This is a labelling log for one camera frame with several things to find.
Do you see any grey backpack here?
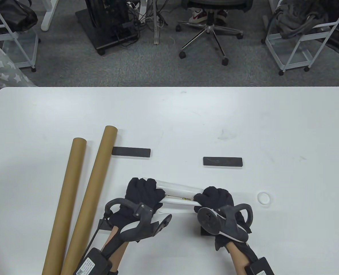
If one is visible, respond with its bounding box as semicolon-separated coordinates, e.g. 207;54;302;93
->
274;0;330;39

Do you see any black cable bundle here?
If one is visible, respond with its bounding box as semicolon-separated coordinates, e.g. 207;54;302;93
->
127;0;170;29

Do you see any white desk leg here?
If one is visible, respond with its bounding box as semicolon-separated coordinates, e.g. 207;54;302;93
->
41;0;60;31
153;0;162;45

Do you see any brown cardboard mailing tube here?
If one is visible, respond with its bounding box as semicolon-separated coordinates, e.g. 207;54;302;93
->
42;137;87;275
61;125;118;275

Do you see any white cartoon figures poster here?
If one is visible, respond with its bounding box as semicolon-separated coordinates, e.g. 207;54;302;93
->
141;178;206;214

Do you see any black bag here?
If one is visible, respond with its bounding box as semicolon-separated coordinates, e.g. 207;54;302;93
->
0;0;38;32

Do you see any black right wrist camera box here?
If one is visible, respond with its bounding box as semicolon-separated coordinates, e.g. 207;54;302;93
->
245;257;274;275

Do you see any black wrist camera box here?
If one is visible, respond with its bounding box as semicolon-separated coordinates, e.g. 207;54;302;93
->
245;257;274;275
76;248;113;275

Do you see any grey hand controller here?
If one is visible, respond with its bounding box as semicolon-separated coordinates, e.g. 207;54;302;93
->
197;203;253;242
105;198;172;242

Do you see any person's right forearm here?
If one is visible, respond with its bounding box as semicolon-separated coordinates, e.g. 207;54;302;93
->
228;242;251;274

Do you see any black office chair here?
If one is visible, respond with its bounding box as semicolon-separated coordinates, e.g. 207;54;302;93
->
175;0;254;66

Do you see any person's left hand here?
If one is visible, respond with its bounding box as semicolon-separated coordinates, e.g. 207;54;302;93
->
109;178;166;229

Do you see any white wheeled cart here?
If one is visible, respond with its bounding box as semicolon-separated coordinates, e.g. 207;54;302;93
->
263;0;339;75
0;0;41;72

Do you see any person's right hand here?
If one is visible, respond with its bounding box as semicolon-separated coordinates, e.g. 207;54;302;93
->
194;186;251;252

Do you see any black wheeled equipment stand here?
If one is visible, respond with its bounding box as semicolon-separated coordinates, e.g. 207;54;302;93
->
75;0;140;55

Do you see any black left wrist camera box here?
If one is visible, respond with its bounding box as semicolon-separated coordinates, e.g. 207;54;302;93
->
76;248;113;275

